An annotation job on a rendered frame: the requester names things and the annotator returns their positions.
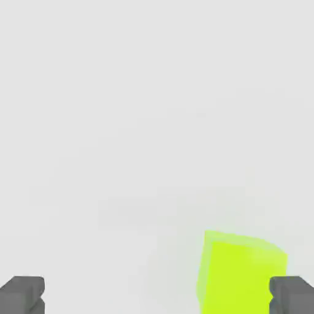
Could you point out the small yellow-green cube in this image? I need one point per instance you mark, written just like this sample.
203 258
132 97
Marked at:
235 277

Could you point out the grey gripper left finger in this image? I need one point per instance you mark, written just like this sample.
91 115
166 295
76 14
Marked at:
22 294

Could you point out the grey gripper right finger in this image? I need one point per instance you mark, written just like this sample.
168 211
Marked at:
292 295

